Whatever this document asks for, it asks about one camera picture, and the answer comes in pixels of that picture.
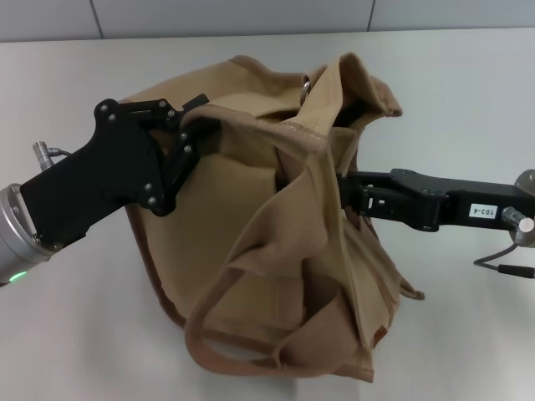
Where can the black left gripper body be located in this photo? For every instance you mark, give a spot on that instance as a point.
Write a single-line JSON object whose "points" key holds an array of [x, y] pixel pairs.
{"points": [[104, 167]]}

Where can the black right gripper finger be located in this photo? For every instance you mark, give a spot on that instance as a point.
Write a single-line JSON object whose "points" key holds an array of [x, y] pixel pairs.
{"points": [[376, 204], [363, 180]]}

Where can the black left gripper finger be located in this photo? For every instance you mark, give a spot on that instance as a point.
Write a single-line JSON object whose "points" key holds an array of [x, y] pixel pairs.
{"points": [[159, 109], [179, 167]]}

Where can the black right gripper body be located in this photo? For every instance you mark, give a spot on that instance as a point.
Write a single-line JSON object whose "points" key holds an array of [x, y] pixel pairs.
{"points": [[460, 204]]}

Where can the khaki canvas food bag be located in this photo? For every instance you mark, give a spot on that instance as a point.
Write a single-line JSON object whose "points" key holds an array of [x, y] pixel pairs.
{"points": [[271, 250]]}

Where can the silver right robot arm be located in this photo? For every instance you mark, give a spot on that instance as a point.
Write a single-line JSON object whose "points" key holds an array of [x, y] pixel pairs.
{"points": [[528, 184]]}

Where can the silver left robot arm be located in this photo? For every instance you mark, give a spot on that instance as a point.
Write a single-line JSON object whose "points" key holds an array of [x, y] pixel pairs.
{"points": [[16, 246]]}

